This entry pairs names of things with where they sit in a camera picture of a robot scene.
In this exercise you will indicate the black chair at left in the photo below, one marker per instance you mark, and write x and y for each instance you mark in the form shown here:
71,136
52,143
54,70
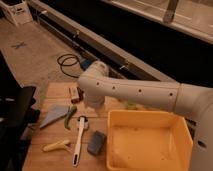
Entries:
16,112

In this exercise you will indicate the blue and black power box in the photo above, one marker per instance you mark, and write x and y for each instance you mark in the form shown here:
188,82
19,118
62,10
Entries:
85,64

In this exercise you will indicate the yellow plastic banana toy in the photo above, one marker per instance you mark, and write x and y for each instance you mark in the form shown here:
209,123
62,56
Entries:
60,145

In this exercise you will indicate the grey blue folded cloth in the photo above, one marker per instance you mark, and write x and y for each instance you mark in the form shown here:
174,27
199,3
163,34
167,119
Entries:
54,114

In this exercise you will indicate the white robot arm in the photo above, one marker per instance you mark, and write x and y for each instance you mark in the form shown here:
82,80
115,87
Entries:
190,101

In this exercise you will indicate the long metal rail frame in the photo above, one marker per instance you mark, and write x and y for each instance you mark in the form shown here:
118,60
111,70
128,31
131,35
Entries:
133,47

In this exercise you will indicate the white crate on floor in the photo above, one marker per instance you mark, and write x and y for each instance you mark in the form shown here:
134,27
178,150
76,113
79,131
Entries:
18,14

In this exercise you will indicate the brown chocolate toy block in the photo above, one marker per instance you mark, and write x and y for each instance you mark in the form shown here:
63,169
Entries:
81,93

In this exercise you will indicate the green pepper toy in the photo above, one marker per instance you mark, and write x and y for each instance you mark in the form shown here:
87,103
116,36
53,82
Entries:
71,111

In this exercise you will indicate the translucent green cup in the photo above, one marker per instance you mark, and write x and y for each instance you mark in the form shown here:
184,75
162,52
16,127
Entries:
131,106

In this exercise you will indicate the white and red box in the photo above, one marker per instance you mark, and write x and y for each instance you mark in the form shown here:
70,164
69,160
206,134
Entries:
75,98

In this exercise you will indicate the grey blue sponge block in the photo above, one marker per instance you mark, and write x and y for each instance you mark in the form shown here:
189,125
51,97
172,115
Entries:
96,143

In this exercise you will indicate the yellow plastic bin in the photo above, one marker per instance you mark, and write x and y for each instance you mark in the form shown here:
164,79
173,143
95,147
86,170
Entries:
147,141

